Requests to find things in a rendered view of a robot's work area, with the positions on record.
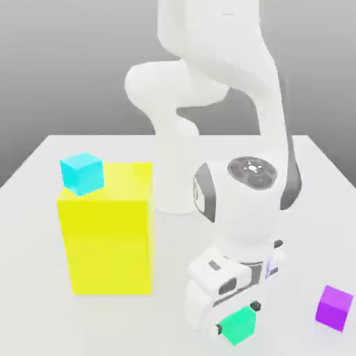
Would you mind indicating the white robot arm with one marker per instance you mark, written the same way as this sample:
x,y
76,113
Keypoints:
x,y
211,41

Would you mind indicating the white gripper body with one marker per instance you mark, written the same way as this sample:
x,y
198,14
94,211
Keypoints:
x,y
200,308

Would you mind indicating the small cyan cube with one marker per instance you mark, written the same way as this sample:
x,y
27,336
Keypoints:
x,y
82,173

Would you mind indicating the small purple cube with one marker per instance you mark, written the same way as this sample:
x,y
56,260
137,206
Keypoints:
x,y
333,308

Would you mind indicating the small green cube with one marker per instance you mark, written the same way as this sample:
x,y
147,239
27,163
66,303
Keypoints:
x,y
239,325

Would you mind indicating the large yellow box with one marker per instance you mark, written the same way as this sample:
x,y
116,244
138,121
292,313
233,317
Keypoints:
x,y
108,244

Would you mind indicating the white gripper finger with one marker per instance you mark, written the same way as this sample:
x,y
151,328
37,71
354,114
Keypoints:
x,y
255,306
219,329

